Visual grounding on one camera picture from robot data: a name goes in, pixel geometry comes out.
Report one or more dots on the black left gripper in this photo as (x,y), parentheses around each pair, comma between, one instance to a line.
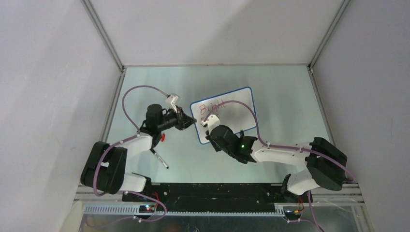
(183,121)

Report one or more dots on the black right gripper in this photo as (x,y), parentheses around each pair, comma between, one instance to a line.
(217,149)

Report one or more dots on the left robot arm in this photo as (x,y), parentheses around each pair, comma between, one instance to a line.
(105,169)

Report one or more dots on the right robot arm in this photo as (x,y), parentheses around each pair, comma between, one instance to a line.
(322,163)

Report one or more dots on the white blue-framed whiteboard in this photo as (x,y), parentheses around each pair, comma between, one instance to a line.
(230,107)

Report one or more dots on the black whiteboard marker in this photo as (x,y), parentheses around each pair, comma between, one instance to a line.
(161,160)

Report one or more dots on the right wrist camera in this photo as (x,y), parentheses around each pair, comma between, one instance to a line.
(210,123)

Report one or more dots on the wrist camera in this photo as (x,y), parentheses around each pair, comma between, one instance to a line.
(171,101)
(210,123)

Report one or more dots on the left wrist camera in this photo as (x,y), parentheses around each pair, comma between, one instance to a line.
(171,101)

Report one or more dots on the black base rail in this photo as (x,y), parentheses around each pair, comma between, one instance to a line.
(173,199)

